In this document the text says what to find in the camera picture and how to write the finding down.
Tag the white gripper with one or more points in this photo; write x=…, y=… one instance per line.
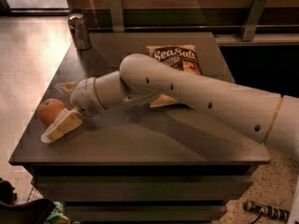
x=83, y=97

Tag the orange fruit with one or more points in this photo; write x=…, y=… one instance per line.
x=49, y=110

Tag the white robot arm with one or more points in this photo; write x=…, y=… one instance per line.
x=264, y=116

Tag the silver drink can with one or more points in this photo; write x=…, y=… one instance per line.
x=79, y=31

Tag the dark grey drawer table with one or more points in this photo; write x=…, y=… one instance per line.
x=135, y=164

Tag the green colourful package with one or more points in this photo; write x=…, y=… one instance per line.
x=57, y=216

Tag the sea salt chips bag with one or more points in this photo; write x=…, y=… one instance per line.
x=180, y=57

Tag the left metal bracket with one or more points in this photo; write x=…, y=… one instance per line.
x=116, y=14

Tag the metal bracket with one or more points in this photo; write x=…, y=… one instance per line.
x=248, y=29
x=116, y=14

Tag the right metal bracket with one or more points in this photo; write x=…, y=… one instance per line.
x=248, y=29

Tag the black striped handle tool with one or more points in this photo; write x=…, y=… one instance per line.
x=262, y=210

